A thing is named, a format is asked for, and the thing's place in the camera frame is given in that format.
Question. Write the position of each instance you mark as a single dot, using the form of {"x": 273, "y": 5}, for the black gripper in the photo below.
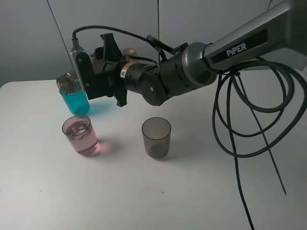
{"x": 120, "y": 72}

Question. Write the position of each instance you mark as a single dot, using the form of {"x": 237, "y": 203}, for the brown translucent plastic bottle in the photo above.
{"x": 69, "y": 82}

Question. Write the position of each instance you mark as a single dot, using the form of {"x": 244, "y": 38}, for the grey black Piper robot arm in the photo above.
{"x": 196, "y": 65}

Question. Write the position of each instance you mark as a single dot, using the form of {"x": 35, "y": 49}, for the teal translucent plastic cup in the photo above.
{"x": 77, "y": 103}

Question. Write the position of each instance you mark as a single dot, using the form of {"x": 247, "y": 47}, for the pink translucent plastic cup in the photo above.
{"x": 79, "y": 131}

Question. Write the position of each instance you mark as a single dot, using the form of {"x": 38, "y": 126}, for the grey translucent plastic cup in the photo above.
{"x": 156, "y": 132}

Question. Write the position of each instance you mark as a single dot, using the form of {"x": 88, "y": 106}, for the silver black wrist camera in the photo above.
{"x": 83, "y": 67}

